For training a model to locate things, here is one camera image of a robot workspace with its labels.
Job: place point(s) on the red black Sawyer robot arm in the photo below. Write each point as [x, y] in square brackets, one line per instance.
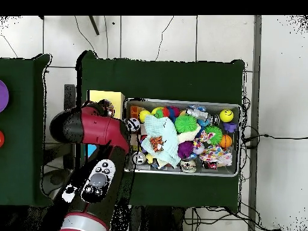
[96, 127]

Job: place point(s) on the wooden box with three holes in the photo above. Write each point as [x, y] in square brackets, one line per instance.
[116, 98]

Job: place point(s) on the silver mesh bin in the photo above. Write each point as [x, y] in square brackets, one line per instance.
[216, 170]

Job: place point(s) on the mint green cloth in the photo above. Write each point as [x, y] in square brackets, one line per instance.
[161, 130]

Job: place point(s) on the yellow tennis ball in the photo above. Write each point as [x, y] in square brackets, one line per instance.
[144, 115]

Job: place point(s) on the small tiger plush toy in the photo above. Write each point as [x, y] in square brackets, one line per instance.
[157, 144]

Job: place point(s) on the black and white soccer ball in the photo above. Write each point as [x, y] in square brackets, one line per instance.
[134, 125]

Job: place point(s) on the large green spiky ball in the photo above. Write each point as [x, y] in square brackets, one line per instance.
[185, 124]

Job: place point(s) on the silver robot toy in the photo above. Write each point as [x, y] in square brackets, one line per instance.
[197, 113]

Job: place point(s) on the dark green tablecloth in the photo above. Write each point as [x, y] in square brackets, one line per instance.
[21, 144]
[163, 79]

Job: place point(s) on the small green spiky ball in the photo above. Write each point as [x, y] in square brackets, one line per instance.
[214, 134]

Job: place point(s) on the large polka dot cloth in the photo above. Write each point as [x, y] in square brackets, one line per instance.
[216, 155]

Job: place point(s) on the orange basketball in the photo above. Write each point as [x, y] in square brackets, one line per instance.
[226, 141]

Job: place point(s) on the yellow smiley ball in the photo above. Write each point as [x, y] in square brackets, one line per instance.
[226, 116]

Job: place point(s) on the black stand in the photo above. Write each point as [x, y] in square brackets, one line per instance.
[69, 92]

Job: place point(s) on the black tripod leg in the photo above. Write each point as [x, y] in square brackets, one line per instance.
[94, 26]

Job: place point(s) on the red ball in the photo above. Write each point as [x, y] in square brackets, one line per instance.
[1, 139]

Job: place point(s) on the purple plate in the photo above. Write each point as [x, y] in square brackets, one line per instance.
[3, 96]

